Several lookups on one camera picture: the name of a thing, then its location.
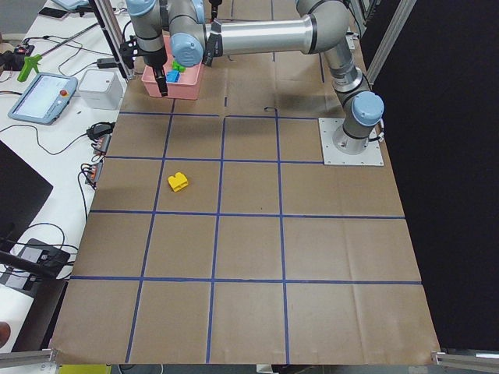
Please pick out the black power adapter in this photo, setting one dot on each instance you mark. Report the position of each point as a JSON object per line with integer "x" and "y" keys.
{"x": 106, "y": 63}

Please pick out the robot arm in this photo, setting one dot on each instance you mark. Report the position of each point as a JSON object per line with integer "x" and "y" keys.
{"x": 179, "y": 28}
{"x": 214, "y": 8}

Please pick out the black smartphone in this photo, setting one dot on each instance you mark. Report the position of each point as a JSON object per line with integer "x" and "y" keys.
{"x": 53, "y": 13}

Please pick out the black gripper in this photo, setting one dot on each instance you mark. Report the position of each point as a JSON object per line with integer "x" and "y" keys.
{"x": 153, "y": 57}

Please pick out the blue toy block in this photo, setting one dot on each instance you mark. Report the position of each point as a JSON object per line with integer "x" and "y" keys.
{"x": 172, "y": 76}

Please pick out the metal reacher grabber tool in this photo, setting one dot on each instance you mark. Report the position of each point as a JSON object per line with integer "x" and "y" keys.
{"x": 32, "y": 62}

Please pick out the teach pendant tablet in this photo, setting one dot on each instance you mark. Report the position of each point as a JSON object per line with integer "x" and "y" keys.
{"x": 45, "y": 98}

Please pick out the aluminium frame post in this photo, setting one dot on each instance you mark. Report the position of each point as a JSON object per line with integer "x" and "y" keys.
{"x": 109, "y": 24}

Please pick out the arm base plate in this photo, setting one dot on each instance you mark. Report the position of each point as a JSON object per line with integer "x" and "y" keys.
{"x": 341, "y": 150}

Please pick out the yellow toy block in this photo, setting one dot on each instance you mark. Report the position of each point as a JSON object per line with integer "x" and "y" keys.
{"x": 178, "y": 181}

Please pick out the green toy block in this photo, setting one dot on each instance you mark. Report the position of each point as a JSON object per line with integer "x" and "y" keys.
{"x": 178, "y": 67}

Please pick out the white plastic container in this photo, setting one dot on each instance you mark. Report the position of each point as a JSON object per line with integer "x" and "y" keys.
{"x": 101, "y": 89}

